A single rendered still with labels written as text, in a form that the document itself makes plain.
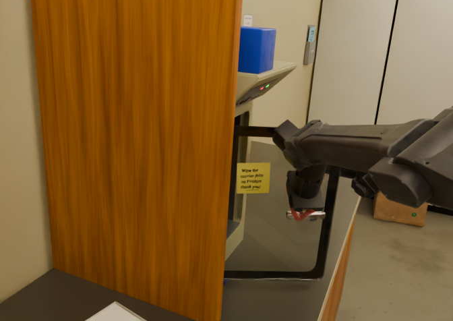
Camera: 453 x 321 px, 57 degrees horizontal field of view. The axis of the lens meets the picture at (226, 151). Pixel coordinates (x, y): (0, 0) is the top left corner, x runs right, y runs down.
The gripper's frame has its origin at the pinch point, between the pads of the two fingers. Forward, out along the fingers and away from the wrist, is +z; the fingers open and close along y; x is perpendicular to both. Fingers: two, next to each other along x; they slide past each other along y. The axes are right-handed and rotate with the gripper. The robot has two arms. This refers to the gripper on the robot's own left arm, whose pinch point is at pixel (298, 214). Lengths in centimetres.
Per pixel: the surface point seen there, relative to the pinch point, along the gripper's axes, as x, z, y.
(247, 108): -9.6, -3.8, -33.3
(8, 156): -67, -4, -13
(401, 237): 138, 200, -126
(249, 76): -12.7, -27.9, -13.6
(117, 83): -40.2, -23.1, -16.7
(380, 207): 132, 202, -158
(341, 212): 30, 48, -36
